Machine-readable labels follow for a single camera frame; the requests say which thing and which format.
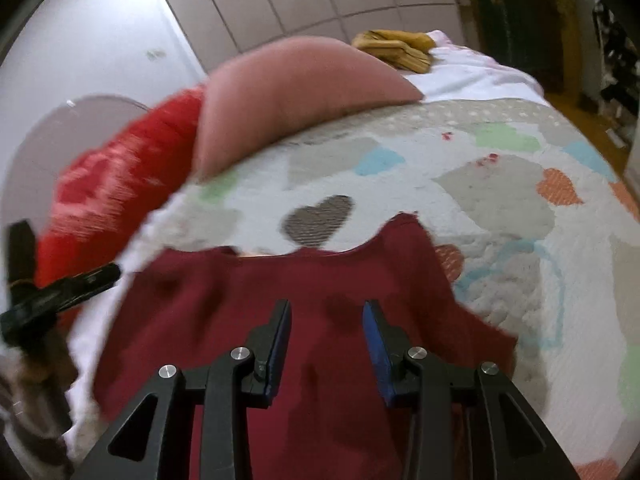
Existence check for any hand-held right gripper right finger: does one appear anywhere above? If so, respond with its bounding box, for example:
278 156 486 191
362 300 581 480

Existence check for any white fleece blanket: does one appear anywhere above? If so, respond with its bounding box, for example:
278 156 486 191
65 30 546 461

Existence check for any grey rounded headboard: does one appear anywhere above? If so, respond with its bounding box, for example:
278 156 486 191
0 94 151 231

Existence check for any red floral duvet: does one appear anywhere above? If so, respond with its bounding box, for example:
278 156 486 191
35 85 208 286

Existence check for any heart patchwork quilt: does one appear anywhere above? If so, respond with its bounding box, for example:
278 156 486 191
145 97 640 480

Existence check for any maroon fleece garment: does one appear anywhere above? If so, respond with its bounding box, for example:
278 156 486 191
92 212 518 480

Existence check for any wooden door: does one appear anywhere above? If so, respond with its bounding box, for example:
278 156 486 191
460 0 586 96

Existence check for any cluttered storage rack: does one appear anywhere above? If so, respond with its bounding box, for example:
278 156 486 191
592 0 640 148

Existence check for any pink corduroy pillow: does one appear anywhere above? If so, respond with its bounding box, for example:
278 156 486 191
192 36 426 183

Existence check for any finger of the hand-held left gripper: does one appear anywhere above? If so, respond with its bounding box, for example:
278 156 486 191
9 220 37 286
52 262 121 308

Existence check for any yellow folded cloth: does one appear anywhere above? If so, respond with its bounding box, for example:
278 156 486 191
351 30 435 73

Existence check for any person's left forearm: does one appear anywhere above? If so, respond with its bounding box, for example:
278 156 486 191
0 340 78 480

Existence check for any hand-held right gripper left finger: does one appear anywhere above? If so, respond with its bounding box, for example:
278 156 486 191
75 299 293 480

